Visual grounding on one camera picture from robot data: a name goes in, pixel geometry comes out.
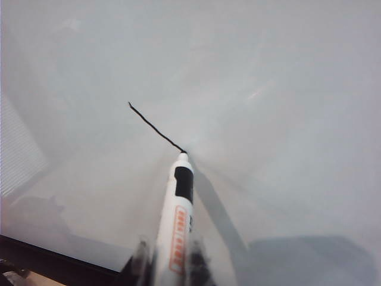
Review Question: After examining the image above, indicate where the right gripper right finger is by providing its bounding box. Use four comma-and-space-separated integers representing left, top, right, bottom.
188, 232, 216, 286

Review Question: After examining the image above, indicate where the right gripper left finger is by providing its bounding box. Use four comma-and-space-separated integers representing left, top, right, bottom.
120, 234, 156, 286

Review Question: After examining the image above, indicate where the white whiteboard marker pen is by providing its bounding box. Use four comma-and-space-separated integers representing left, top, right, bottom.
154, 151, 197, 286

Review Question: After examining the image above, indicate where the white whiteboard with black frame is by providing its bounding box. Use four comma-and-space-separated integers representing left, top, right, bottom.
0, 0, 381, 286

